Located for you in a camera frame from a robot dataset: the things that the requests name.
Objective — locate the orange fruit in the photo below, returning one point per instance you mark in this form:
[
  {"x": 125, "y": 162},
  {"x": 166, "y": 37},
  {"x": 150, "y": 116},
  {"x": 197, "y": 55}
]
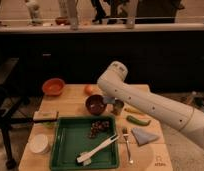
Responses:
[{"x": 88, "y": 89}]

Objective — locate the black chair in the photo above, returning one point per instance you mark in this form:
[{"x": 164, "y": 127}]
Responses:
[{"x": 8, "y": 107}]

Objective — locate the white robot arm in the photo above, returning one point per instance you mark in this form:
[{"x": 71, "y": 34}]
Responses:
[{"x": 184, "y": 118}]

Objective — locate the green pepper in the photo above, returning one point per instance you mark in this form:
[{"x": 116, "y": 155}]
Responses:
[{"x": 136, "y": 121}]

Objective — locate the white plastic tongs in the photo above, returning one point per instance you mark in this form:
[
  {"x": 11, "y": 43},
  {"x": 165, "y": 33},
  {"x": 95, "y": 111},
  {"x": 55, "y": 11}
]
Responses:
[{"x": 84, "y": 157}]

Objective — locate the grey blue sponge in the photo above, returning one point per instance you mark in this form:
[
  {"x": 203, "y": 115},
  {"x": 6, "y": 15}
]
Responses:
[{"x": 109, "y": 100}]

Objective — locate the red bowl on counter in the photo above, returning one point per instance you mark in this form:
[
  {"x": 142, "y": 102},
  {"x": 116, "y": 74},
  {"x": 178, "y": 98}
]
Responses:
[{"x": 62, "y": 21}]

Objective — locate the small metal cup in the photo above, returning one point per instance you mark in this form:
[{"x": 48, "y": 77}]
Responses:
[{"x": 117, "y": 107}]

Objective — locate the bunch of dark grapes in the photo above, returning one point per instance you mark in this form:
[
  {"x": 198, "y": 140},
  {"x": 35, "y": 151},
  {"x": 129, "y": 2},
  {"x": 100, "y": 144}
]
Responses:
[{"x": 97, "y": 127}]

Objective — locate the orange bowl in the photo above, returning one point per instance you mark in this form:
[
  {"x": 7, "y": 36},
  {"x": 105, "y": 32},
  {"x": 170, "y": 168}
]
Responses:
[{"x": 53, "y": 87}]

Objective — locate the green plastic tray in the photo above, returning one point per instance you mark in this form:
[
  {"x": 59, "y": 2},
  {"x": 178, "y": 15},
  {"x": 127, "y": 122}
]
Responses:
[{"x": 72, "y": 138}]

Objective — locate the white round container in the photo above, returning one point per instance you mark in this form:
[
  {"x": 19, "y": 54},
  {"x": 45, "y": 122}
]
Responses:
[{"x": 39, "y": 144}]

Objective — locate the grey folded cloth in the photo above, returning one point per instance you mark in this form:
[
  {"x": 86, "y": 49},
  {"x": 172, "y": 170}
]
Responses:
[{"x": 143, "y": 137}]

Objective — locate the dark red bowl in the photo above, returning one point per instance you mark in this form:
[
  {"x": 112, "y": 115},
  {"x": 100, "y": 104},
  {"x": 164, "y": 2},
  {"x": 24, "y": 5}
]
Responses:
[{"x": 95, "y": 105}]

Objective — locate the wooden block brush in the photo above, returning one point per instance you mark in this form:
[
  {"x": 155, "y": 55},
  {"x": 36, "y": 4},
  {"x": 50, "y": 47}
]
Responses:
[{"x": 45, "y": 116}]

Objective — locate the silver fork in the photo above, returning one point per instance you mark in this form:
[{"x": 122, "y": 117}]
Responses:
[{"x": 126, "y": 138}]

